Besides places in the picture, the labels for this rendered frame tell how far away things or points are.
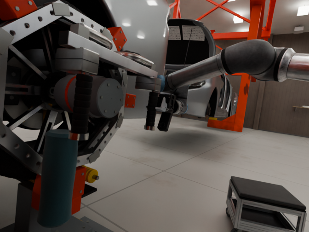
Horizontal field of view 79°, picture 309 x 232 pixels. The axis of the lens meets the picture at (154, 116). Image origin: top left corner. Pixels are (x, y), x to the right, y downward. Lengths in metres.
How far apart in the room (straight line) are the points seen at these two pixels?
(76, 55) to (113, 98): 0.23
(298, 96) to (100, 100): 14.72
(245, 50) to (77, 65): 0.51
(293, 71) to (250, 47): 0.16
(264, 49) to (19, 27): 0.70
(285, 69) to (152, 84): 0.45
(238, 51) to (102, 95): 0.46
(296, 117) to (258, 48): 14.31
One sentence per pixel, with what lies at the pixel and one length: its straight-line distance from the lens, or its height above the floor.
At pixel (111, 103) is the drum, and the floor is 0.83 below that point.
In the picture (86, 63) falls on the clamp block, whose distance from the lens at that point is 0.45.
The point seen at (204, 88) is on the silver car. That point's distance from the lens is 3.22.
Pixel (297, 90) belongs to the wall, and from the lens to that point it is 15.10.
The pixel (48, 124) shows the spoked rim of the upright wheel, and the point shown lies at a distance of 0.80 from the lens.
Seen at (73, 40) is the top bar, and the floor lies 0.96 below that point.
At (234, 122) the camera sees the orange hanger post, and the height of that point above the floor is 0.69.
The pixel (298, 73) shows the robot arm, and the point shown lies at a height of 1.00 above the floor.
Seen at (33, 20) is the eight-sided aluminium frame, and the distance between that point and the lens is 0.65.
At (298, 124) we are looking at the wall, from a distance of 14.99.
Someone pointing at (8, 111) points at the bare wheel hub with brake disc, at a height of 0.76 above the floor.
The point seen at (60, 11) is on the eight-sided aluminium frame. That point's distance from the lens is 0.71.
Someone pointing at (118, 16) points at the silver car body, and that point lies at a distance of 1.07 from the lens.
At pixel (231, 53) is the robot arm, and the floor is 1.05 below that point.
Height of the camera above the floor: 0.85
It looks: 4 degrees down
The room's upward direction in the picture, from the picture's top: 7 degrees clockwise
